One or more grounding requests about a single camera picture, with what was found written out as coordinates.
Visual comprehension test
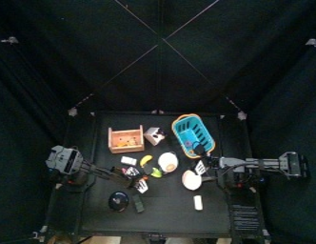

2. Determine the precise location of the white rectangular block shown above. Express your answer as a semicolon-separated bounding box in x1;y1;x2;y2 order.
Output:
119;155;139;167

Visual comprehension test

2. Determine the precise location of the black bowl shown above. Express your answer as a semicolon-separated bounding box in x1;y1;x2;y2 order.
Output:
107;191;131;213

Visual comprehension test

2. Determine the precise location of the wooden toolbox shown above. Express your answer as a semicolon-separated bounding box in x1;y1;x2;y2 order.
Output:
107;125;146;154

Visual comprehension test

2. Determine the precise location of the beige round plate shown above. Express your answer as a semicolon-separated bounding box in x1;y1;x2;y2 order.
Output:
181;170;203;192

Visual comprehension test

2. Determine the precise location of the thin diagonal cord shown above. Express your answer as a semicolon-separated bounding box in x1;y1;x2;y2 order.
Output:
72;0;222;109
112;0;242;112

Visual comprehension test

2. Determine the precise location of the black ribbed cable carrier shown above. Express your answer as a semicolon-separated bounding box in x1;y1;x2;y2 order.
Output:
229;203;262;236

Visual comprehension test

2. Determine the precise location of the dark green block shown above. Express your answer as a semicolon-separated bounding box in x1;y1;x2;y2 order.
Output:
131;193;146;214

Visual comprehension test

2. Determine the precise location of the blue basket with orange rim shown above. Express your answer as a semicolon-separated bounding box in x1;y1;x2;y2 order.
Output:
171;113;217;159

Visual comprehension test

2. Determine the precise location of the orange toy in toolbox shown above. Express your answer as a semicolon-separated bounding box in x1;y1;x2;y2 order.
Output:
116;136;139;148

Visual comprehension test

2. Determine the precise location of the small white bar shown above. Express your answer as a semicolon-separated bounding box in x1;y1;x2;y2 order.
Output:
193;194;205;212

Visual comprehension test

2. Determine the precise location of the white pot with egg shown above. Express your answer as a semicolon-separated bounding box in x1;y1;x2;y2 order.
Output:
156;151;179;174

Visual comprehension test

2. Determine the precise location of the green toy vegetable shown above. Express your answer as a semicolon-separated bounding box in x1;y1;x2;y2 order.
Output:
148;167;164;179

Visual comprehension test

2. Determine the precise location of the yellow toy banana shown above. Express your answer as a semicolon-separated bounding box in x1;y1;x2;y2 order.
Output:
139;154;154;169

